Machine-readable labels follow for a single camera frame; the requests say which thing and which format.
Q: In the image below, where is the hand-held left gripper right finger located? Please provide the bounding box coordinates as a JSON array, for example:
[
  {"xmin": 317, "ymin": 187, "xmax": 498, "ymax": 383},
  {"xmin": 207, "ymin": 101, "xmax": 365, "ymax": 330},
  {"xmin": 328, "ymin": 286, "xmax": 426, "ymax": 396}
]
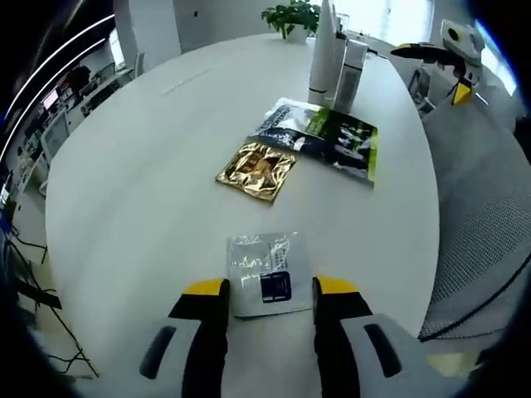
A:
[{"xmin": 310, "ymin": 274, "xmax": 422, "ymax": 398}]

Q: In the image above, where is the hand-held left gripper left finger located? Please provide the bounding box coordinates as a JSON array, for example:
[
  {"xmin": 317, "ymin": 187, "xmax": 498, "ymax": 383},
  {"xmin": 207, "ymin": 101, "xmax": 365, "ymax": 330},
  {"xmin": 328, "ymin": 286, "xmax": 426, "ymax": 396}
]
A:
[{"xmin": 138, "ymin": 277, "xmax": 231, "ymax": 398}]

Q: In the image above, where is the small red-collared skincare bottle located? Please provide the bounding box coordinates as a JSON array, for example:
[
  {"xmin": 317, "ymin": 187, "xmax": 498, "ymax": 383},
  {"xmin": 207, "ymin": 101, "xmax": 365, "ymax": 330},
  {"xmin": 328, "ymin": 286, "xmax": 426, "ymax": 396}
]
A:
[{"xmin": 344, "ymin": 38, "xmax": 369, "ymax": 114}]

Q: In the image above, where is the white skincare tube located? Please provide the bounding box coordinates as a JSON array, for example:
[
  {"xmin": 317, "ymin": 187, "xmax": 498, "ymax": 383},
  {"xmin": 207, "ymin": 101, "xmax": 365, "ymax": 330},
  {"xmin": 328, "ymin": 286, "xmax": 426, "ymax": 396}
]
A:
[{"xmin": 306, "ymin": 0, "xmax": 339, "ymax": 105}]

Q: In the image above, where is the black green skincare pouch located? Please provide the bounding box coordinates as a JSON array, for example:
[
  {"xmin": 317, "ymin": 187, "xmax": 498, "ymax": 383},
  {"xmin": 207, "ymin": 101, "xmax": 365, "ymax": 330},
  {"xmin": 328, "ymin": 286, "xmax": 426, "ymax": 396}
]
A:
[{"xmin": 246, "ymin": 96, "xmax": 380, "ymax": 190}]

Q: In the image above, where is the gold foil skincare sachet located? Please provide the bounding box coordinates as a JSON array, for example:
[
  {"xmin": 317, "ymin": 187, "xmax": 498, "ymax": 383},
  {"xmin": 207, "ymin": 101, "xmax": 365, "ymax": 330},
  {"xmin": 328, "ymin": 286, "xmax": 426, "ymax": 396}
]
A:
[{"xmin": 213, "ymin": 139, "xmax": 299, "ymax": 206}]

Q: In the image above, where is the white mesh chair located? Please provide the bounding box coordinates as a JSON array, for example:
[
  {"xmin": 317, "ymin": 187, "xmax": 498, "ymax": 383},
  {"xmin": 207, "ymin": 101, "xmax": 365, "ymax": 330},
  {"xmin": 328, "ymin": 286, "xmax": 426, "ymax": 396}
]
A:
[{"xmin": 418, "ymin": 93, "xmax": 531, "ymax": 345}]

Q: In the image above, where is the green potted plant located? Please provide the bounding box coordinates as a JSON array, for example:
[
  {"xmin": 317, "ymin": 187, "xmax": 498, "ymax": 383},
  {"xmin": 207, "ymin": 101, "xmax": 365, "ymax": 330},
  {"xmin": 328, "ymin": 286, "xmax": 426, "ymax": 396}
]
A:
[{"xmin": 260, "ymin": 0, "xmax": 324, "ymax": 43}]

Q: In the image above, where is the black laptop stand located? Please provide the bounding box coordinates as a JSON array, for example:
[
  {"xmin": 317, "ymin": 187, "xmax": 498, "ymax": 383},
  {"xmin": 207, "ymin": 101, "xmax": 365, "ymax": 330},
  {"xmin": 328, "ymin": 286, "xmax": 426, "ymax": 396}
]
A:
[{"xmin": 0, "ymin": 235, "xmax": 103, "ymax": 379}]

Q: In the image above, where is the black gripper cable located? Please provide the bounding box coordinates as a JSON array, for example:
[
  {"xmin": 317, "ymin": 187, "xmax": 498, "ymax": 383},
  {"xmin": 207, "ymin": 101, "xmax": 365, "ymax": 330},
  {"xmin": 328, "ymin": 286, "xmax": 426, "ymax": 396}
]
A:
[{"xmin": 417, "ymin": 255, "xmax": 531, "ymax": 343}]

